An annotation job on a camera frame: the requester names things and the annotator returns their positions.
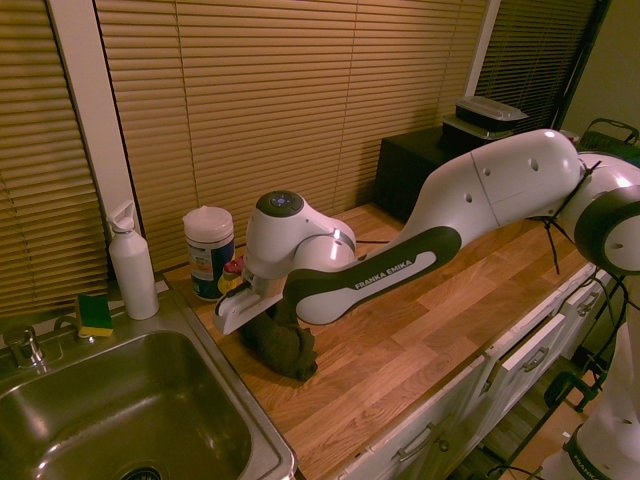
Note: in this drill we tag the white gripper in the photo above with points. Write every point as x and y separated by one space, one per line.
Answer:
240 312

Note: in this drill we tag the dark green cloth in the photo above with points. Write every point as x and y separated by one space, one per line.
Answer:
285 350

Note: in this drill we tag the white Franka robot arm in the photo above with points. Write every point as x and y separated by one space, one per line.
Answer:
450 210

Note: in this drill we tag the red knob on wrist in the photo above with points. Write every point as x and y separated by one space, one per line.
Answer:
233 267

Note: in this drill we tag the white wipes canister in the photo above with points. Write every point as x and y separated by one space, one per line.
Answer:
207 240

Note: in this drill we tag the white water bottle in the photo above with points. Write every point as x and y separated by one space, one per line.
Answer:
132 270

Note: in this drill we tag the stainless steel sink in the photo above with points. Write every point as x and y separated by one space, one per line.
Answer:
125 400

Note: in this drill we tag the green and yellow sponge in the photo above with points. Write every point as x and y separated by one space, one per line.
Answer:
94 315

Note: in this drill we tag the small metal sink loop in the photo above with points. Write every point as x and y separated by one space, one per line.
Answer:
64 322

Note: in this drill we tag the wide beige window blind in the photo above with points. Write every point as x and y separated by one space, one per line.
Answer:
280 115

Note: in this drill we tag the black microwave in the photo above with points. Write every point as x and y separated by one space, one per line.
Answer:
400 170

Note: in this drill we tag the narrow beige window blind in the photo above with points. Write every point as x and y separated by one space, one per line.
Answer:
40 175

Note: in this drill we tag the black lidded food container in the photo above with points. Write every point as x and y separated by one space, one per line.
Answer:
465 135
487 112

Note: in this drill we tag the white kitchen cabinet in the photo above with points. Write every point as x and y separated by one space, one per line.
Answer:
520 380

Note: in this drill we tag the black clamp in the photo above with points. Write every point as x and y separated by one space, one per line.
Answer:
570 387

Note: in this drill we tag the white bucket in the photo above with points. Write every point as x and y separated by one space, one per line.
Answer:
571 135

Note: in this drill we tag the dark shaded window blind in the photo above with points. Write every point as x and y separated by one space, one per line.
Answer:
530 60

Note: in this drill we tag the black camera stand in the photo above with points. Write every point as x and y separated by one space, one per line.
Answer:
575 75

